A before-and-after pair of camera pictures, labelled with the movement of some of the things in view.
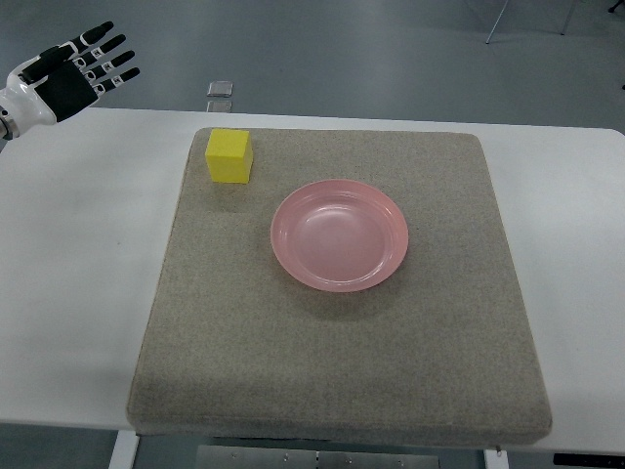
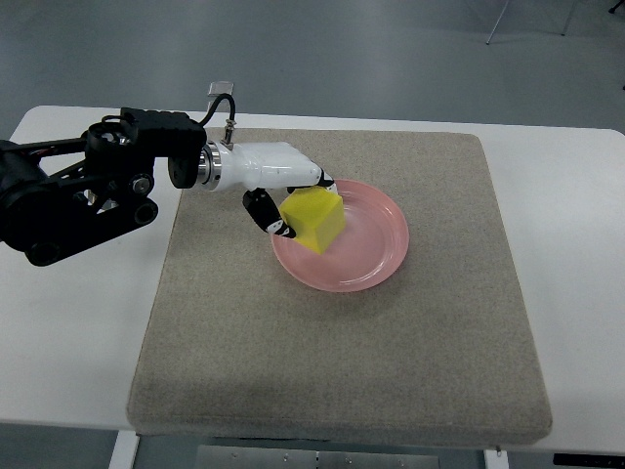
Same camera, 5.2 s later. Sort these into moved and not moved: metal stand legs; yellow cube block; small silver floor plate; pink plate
Moved: yellow cube block
Not moved: small silver floor plate; metal stand legs; pink plate
